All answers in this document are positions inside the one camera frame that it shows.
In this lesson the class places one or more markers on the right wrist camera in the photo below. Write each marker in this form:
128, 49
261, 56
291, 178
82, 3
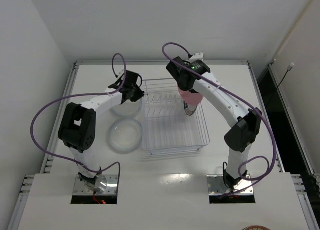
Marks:
173, 69

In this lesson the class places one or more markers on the white wire dish rack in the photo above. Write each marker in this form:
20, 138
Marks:
167, 129

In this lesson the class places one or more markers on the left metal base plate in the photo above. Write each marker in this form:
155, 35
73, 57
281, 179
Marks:
110, 183

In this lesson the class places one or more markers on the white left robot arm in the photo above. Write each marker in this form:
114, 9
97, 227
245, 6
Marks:
78, 126

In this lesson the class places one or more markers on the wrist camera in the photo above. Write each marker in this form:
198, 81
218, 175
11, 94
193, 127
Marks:
121, 73
173, 69

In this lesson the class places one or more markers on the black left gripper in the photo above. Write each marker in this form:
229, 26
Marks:
135, 93

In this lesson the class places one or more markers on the blue rimmed glass plate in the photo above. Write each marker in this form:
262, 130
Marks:
127, 109
125, 136

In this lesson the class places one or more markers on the green rimmed white plate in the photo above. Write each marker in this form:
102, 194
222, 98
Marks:
189, 109

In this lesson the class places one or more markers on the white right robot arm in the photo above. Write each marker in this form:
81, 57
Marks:
243, 121

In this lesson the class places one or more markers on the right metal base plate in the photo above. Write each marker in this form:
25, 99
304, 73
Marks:
217, 187

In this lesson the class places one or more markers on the metal base plate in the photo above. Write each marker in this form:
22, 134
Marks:
217, 187
110, 183

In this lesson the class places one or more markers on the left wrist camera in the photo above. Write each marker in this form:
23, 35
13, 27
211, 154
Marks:
121, 73

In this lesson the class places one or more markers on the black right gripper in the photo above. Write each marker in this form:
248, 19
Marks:
185, 82

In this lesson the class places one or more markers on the orange rimmed round object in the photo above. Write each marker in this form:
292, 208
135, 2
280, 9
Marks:
256, 227

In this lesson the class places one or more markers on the pink plastic plate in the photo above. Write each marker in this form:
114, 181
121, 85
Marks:
190, 98

